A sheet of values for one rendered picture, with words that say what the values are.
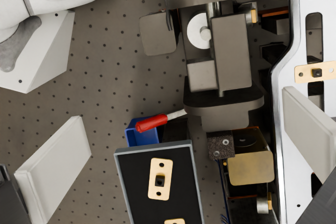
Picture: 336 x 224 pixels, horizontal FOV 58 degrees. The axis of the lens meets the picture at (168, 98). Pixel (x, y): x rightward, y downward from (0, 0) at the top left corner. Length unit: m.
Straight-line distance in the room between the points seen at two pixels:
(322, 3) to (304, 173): 0.38
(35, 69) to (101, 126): 0.33
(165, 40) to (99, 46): 0.45
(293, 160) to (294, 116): 0.59
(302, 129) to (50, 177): 0.13
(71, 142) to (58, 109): 0.90
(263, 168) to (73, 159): 0.51
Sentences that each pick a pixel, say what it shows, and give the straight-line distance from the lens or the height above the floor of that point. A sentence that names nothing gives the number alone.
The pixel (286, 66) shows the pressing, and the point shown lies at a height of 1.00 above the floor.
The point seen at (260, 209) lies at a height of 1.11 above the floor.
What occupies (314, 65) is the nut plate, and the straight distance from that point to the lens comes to 0.69.
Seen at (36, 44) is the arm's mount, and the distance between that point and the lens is 0.89.
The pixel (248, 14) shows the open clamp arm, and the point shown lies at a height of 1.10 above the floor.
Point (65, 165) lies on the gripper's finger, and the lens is 0.18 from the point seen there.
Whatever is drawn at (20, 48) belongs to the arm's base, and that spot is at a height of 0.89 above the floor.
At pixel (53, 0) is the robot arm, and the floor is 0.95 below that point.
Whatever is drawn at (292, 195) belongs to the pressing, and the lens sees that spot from 0.81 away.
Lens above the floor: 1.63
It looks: 72 degrees down
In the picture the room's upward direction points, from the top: 167 degrees counter-clockwise
